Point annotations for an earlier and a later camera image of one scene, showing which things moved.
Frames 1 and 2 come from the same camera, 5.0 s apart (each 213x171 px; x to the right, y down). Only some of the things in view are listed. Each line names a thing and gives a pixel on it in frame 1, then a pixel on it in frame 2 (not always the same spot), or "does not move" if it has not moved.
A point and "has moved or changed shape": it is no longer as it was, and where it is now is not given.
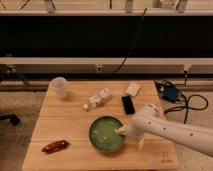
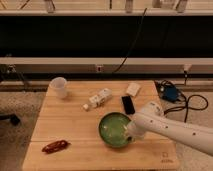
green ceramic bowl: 104,135 has moved or changed shape
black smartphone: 128,105 does not move
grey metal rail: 131,65 does not move
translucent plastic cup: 59,87 does not move
